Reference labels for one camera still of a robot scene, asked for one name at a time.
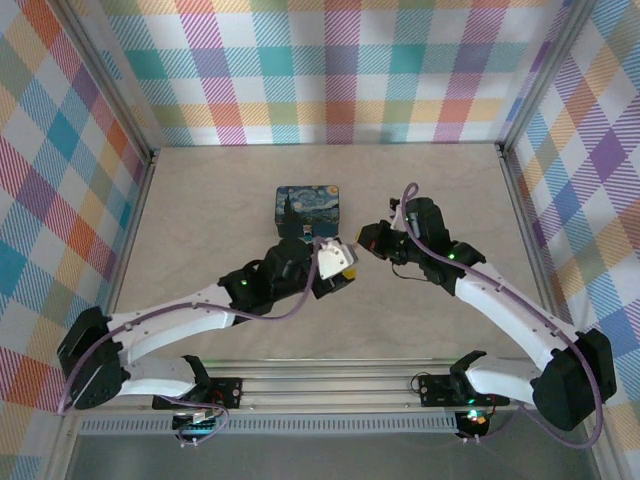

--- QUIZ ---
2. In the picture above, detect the starry night tin box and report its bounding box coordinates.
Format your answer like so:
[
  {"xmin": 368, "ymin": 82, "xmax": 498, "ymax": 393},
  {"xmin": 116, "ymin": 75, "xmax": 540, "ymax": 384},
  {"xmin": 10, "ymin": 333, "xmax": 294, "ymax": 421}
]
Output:
[{"xmin": 273, "ymin": 184, "xmax": 344, "ymax": 240}]

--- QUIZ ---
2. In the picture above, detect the green circuit board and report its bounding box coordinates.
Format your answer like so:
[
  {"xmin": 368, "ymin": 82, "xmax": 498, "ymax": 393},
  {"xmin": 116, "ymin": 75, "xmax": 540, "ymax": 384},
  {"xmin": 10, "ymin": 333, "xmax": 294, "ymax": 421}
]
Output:
[{"xmin": 172, "ymin": 410, "xmax": 222, "ymax": 435}]

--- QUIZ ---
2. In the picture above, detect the circuit board with lit leds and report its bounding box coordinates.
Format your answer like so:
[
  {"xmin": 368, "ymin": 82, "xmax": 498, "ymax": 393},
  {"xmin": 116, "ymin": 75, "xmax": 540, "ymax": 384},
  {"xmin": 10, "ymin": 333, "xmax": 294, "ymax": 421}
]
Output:
[{"xmin": 457, "ymin": 408, "xmax": 490, "ymax": 437}]

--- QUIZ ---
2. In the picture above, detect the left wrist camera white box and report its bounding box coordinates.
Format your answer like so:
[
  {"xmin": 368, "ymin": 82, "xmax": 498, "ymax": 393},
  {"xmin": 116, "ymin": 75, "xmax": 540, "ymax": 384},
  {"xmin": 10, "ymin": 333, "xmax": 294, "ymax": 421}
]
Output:
[{"xmin": 316, "ymin": 239, "xmax": 359, "ymax": 281}]

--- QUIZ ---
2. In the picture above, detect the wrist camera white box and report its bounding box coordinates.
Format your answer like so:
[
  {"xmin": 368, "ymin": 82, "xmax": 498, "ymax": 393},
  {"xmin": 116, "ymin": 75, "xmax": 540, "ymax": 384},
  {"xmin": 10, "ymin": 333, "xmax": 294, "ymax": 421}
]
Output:
[
  {"xmin": 316, "ymin": 239, "xmax": 359, "ymax": 281},
  {"xmin": 389, "ymin": 197, "xmax": 407, "ymax": 232}
]

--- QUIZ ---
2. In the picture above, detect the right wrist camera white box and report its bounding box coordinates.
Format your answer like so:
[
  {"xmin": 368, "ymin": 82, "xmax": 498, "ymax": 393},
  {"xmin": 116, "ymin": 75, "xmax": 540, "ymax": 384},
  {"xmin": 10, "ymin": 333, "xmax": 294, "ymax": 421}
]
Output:
[{"xmin": 389, "ymin": 197, "xmax": 407, "ymax": 232}]

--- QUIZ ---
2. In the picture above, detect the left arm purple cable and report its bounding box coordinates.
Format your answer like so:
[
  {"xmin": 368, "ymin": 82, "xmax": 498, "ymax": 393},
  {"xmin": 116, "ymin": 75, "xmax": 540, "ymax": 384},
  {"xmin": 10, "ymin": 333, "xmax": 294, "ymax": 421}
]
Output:
[{"xmin": 58, "ymin": 238, "xmax": 331, "ymax": 441}]

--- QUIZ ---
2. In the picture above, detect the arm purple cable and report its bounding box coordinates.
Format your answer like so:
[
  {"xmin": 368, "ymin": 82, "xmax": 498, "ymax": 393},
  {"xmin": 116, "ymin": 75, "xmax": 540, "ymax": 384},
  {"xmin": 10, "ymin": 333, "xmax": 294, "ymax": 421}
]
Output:
[
  {"xmin": 58, "ymin": 238, "xmax": 331, "ymax": 441},
  {"xmin": 389, "ymin": 182, "xmax": 604, "ymax": 449}
]

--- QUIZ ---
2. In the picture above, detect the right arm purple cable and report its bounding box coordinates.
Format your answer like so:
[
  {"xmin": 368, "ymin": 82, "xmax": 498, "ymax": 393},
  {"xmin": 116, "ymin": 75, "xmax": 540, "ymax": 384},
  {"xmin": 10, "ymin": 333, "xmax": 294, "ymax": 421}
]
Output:
[{"xmin": 389, "ymin": 182, "xmax": 604, "ymax": 449}]

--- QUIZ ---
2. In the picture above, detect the aluminium table side rail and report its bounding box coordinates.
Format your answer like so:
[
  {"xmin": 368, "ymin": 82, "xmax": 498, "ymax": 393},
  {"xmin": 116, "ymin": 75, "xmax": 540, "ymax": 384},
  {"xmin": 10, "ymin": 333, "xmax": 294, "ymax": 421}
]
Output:
[
  {"xmin": 87, "ymin": 149, "xmax": 160, "ymax": 374},
  {"xmin": 497, "ymin": 147, "xmax": 576, "ymax": 369}
]

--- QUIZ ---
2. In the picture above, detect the aluminium mounting rail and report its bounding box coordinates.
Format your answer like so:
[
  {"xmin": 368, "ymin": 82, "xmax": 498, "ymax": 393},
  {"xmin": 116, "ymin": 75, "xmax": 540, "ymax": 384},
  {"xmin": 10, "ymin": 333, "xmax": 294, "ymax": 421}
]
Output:
[{"xmin": 52, "ymin": 357, "xmax": 607, "ymax": 415}]

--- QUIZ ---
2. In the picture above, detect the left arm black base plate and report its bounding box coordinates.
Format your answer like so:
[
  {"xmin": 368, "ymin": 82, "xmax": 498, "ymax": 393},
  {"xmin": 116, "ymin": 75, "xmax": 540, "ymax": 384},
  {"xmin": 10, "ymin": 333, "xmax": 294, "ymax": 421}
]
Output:
[{"xmin": 152, "ymin": 377, "xmax": 244, "ymax": 411}]

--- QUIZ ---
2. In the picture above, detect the grey slotted cable duct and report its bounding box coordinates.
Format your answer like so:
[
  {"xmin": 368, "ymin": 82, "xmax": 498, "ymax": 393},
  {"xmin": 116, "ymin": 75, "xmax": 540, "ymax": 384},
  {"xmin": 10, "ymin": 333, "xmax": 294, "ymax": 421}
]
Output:
[{"xmin": 79, "ymin": 417, "xmax": 459, "ymax": 436}]

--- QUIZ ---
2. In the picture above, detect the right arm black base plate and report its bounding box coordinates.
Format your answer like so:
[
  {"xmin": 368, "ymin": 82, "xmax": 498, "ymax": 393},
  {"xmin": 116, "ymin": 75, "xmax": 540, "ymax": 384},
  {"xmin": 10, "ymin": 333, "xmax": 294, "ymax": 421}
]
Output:
[{"xmin": 417, "ymin": 373, "xmax": 511, "ymax": 408}]

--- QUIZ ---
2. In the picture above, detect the aluminium frame post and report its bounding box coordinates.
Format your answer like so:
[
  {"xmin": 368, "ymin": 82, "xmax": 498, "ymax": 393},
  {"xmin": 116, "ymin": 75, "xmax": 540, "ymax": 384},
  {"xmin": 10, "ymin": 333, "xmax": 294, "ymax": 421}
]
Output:
[
  {"xmin": 54, "ymin": 0, "xmax": 160, "ymax": 160},
  {"xmin": 494, "ymin": 0, "xmax": 596, "ymax": 154}
]

